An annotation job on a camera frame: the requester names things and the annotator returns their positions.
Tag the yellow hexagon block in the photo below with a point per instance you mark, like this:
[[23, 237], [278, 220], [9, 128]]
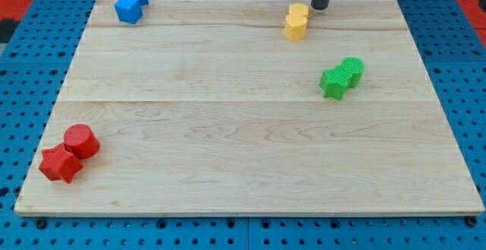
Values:
[[299, 9]]

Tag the wooden board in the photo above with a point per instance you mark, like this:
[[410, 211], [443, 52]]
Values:
[[204, 109]]

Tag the green star block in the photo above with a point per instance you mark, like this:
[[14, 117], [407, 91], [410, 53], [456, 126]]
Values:
[[334, 82]]

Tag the yellow pentagon block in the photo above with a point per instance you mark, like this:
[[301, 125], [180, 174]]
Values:
[[295, 27]]

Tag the green cylinder block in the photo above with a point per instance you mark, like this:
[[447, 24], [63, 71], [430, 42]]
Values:
[[355, 67]]

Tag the blue cube block front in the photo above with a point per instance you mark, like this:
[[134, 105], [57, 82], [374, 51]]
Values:
[[128, 11]]

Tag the red cylinder block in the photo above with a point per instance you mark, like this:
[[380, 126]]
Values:
[[81, 141]]

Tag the red star block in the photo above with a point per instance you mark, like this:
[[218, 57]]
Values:
[[59, 163]]

